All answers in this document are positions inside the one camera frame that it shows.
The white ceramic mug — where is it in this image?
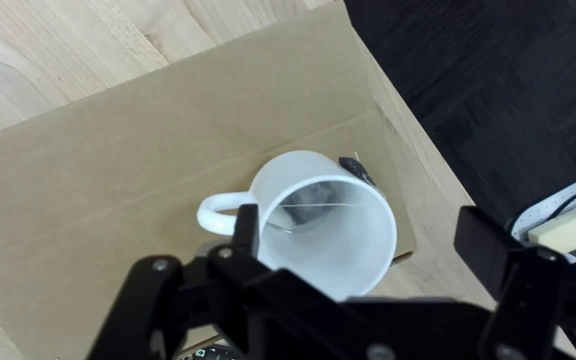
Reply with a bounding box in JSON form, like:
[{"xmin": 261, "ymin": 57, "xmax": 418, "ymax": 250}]
[{"xmin": 196, "ymin": 148, "xmax": 398, "ymax": 302}]

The yellow sponge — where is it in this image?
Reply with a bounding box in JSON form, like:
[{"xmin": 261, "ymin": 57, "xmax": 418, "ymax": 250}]
[{"xmin": 525, "ymin": 201, "xmax": 576, "ymax": 257}]

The white floor tray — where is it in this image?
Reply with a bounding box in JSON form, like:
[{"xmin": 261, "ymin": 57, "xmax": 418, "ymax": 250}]
[{"xmin": 510, "ymin": 186, "xmax": 576, "ymax": 268}]

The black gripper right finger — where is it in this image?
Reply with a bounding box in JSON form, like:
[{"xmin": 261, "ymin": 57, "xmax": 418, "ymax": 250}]
[{"xmin": 454, "ymin": 205, "xmax": 576, "ymax": 360}]

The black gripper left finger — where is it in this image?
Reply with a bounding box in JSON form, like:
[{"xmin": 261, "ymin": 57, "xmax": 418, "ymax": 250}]
[{"xmin": 86, "ymin": 203, "xmax": 349, "ymax": 360}]

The black foil packet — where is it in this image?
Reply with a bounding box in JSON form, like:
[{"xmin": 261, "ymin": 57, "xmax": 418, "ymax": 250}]
[{"xmin": 181, "ymin": 342, "xmax": 238, "ymax": 360}]

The brown cardboard box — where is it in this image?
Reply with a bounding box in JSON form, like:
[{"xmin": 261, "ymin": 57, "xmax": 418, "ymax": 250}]
[{"xmin": 0, "ymin": 0, "xmax": 477, "ymax": 360}]

